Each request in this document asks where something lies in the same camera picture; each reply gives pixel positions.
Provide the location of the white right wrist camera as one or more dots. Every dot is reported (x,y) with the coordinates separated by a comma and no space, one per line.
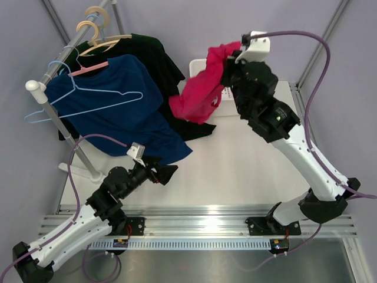
(254,47)

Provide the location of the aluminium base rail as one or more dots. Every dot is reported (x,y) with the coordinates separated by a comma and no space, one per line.
(211,221)

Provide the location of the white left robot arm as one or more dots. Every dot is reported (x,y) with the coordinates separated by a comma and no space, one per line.
(99,216)

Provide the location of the pink t shirt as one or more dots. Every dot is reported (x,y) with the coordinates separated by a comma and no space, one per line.
(206,85)

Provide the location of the silver clothes rack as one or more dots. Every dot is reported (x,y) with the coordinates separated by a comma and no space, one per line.
(89,171)

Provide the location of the beige wooden hanger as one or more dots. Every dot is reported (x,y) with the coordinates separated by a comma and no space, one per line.
(94,42)
(102,12)

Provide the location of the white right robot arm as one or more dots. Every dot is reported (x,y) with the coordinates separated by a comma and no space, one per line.
(329,191)

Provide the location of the dark green t shirt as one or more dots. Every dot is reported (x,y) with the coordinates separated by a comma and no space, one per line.
(148,50)

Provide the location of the light blue wire hanger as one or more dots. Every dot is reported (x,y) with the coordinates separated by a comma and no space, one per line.
(88,90)

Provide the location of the pink plastic hanger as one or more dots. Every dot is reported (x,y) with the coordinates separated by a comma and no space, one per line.
(83,69)

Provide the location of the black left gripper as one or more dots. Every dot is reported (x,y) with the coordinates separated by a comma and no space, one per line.
(164,173)

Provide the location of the beige wooden hanger rear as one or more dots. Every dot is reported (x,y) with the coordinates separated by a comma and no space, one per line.
(102,12)

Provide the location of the light blue hanger rear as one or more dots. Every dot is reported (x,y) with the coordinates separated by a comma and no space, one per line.
(100,26)

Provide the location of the white slotted cable duct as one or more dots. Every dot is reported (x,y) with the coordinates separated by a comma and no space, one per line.
(181,244)

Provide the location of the blue t shirt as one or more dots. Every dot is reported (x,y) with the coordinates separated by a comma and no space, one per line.
(139,121)

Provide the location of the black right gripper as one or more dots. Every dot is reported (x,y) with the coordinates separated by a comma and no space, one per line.
(230,67)

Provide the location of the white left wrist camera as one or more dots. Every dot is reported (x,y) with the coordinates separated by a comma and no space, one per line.
(136,152)

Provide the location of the beige wooden hanger front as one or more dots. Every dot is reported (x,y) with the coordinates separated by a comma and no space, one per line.
(94,42)

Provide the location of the white plastic basket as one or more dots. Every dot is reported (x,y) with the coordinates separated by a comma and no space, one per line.
(227,106)

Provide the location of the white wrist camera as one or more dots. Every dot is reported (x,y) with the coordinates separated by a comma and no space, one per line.
(254,47)
(136,152)

